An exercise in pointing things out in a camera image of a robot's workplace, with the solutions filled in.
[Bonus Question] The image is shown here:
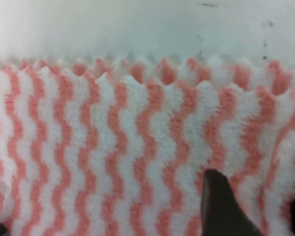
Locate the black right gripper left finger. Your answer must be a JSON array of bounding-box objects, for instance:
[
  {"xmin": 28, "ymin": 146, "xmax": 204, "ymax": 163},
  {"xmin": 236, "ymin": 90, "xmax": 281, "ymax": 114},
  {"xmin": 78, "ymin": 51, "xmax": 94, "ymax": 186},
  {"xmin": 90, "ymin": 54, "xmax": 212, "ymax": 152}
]
[{"xmin": 201, "ymin": 169, "xmax": 262, "ymax": 236}]

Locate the pink white wavy striped towel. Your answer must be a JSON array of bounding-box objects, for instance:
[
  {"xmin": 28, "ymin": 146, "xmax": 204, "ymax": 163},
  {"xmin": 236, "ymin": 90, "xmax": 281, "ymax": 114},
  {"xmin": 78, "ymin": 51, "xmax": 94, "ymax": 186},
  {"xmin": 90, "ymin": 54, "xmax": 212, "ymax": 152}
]
[{"xmin": 0, "ymin": 58, "xmax": 295, "ymax": 236}]

